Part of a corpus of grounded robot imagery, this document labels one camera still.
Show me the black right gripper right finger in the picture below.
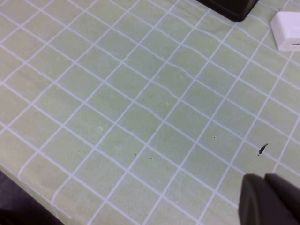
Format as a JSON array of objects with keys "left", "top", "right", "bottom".
[{"left": 264, "top": 172, "right": 300, "bottom": 213}]

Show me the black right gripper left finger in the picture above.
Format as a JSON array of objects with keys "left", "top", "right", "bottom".
[{"left": 238, "top": 172, "right": 300, "bottom": 225}]

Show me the green checked tablecloth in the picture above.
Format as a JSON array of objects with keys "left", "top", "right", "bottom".
[{"left": 0, "top": 0, "right": 300, "bottom": 225}]

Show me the black plastic drip tray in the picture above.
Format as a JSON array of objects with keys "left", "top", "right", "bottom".
[{"left": 195, "top": 0, "right": 260, "bottom": 23}]

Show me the white USB wall charger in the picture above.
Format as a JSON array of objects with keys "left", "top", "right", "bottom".
[{"left": 270, "top": 8, "right": 300, "bottom": 52}]

